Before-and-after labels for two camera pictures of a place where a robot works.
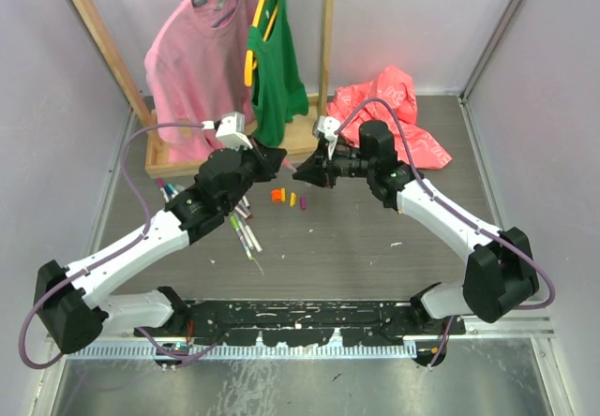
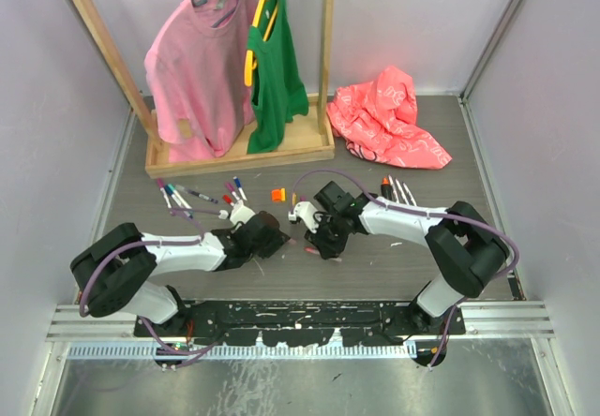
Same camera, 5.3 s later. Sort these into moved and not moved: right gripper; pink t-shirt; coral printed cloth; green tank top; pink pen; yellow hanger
Moved: right gripper; pink pen
Not moved: green tank top; yellow hanger; coral printed cloth; pink t-shirt
